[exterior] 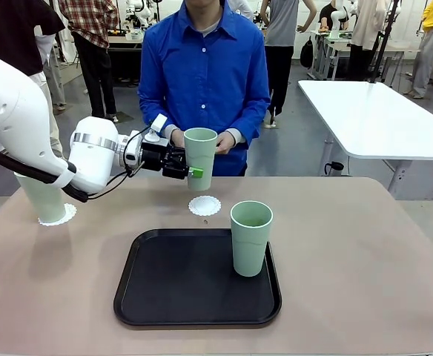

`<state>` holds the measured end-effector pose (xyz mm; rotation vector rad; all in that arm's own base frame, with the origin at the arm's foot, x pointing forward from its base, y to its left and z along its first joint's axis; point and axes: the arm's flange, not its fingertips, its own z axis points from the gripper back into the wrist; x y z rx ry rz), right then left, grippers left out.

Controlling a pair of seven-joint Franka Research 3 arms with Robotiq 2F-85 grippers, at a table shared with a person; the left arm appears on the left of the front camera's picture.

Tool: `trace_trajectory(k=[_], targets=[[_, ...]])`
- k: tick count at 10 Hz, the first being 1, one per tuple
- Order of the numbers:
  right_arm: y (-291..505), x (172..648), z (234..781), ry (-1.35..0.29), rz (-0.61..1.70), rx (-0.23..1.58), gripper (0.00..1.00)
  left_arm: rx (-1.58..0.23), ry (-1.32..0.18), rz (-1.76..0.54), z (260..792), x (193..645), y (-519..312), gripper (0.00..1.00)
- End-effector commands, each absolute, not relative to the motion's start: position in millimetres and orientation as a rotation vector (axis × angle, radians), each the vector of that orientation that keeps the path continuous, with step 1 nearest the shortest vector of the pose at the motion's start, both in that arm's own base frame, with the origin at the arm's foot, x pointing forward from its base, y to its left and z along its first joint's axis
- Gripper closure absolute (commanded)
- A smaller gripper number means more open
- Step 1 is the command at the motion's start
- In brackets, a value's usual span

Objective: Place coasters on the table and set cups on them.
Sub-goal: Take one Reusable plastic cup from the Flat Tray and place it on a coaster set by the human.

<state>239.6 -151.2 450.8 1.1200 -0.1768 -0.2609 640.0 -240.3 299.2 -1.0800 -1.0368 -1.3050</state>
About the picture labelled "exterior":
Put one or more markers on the bystander in beige coat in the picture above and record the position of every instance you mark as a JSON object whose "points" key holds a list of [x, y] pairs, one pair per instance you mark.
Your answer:
{"points": [[365, 22]]}

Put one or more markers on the white and black background robot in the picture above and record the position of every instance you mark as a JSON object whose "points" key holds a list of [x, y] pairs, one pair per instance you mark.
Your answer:
{"points": [[136, 11]]}

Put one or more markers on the bystander in plaid shirt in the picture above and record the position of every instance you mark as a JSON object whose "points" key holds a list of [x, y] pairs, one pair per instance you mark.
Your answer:
{"points": [[90, 22]]}

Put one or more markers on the black metal stand pole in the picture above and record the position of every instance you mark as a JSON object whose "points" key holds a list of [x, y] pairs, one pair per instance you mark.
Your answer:
{"points": [[385, 37]]}

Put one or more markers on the person in blue shirt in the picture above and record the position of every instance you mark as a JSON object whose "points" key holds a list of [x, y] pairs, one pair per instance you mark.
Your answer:
{"points": [[201, 74]]}

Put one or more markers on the light green plastic cup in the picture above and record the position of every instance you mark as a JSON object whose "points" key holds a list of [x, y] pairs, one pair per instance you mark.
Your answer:
{"points": [[49, 207], [201, 155], [250, 256]]}

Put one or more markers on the person's right hand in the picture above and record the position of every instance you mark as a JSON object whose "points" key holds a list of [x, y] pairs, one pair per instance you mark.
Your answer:
{"points": [[177, 137]]}

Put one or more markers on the white scalloped paper coaster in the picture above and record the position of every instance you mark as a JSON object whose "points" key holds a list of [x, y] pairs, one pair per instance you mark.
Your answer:
{"points": [[204, 206], [70, 215]]}

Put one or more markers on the grey background workbench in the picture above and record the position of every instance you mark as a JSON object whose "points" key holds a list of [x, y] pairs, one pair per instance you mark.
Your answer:
{"points": [[337, 46]]}

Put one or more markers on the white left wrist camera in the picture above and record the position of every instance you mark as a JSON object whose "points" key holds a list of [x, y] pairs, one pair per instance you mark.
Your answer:
{"points": [[159, 124]]}

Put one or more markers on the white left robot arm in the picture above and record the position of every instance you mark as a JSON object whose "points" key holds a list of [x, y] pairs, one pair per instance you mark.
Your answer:
{"points": [[16, 111]]}

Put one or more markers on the person's right forearm blue sleeve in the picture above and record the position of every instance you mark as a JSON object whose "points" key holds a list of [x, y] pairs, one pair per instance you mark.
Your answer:
{"points": [[149, 111]]}

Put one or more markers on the person's left forearm blue sleeve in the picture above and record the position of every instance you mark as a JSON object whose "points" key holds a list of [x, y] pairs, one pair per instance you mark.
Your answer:
{"points": [[251, 118]]}

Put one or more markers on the black hanging bag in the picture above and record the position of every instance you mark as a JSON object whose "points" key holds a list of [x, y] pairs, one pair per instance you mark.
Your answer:
{"points": [[307, 53]]}

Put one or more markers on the bystander in grey top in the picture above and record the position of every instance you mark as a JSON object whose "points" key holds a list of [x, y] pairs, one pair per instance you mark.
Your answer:
{"points": [[281, 26]]}

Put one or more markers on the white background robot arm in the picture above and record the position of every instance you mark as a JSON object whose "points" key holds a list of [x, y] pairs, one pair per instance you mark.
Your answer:
{"points": [[338, 18]]}

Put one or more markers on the black plastic serving tray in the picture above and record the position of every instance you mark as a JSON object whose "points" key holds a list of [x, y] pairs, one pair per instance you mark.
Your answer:
{"points": [[187, 293]]}

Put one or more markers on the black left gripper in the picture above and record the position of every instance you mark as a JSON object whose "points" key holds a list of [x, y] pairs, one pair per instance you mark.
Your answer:
{"points": [[153, 155]]}

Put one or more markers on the dark background workbench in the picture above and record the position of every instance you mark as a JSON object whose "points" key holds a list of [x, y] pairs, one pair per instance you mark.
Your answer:
{"points": [[127, 55]]}

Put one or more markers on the bystander in black shirt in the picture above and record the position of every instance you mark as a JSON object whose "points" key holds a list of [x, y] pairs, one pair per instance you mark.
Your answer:
{"points": [[12, 26]]}

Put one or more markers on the seated bystander in black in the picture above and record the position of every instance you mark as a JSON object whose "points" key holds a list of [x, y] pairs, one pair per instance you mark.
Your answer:
{"points": [[327, 16]]}

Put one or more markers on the person's left hand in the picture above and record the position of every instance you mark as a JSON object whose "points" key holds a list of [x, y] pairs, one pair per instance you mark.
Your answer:
{"points": [[227, 142]]}

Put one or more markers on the bystander in white shirt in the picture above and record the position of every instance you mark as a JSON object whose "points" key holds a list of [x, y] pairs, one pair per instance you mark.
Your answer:
{"points": [[240, 7]]}

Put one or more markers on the large white table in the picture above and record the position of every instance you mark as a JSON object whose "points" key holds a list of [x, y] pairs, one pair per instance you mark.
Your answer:
{"points": [[372, 118]]}

